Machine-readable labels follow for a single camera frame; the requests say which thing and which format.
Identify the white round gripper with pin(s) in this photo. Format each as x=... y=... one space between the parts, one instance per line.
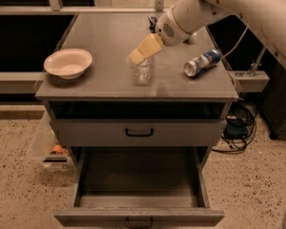
x=169 y=30

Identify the clear plastic water bottle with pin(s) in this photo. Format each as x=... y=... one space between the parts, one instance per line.
x=143 y=73

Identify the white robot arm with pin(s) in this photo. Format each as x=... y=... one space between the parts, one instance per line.
x=266 y=19

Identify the grey drawer cabinet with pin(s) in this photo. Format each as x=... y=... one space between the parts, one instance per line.
x=106 y=89

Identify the closed grey upper drawer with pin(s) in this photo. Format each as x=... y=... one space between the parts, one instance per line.
x=137 y=132

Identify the open grey middle drawer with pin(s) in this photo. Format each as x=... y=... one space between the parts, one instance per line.
x=140 y=188

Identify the blue white chip bag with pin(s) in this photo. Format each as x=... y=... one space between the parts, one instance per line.
x=152 y=21

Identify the crushed blue soda can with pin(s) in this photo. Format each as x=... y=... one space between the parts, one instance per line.
x=201 y=63

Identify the white paper bowl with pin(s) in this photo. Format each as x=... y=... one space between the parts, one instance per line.
x=68 y=63

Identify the blue box on floor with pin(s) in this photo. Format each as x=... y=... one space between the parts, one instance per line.
x=235 y=132

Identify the orange fruit in bin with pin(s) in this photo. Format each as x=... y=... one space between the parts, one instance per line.
x=59 y=150

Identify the clear plastic storage bin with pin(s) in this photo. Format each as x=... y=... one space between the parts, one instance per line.
x=41 y=145

